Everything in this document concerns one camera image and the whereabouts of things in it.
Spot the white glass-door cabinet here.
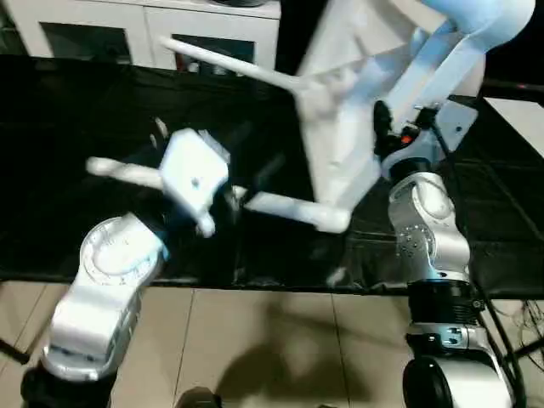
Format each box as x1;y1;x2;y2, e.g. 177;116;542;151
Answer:
0;0;283;72

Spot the white sheet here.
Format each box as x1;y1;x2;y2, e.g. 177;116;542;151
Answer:
484;96;544;162

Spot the grey floor cable bundle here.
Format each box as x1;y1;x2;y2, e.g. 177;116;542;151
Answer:
513;299;544;329

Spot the black work mat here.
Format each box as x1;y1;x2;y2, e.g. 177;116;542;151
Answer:
0;53;544;297

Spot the black robot foot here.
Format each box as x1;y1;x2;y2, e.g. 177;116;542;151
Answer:
173;387;224;408

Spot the black folding stand leg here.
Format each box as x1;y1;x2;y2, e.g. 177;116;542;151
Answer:
510;337;544;363
0;338;28;365

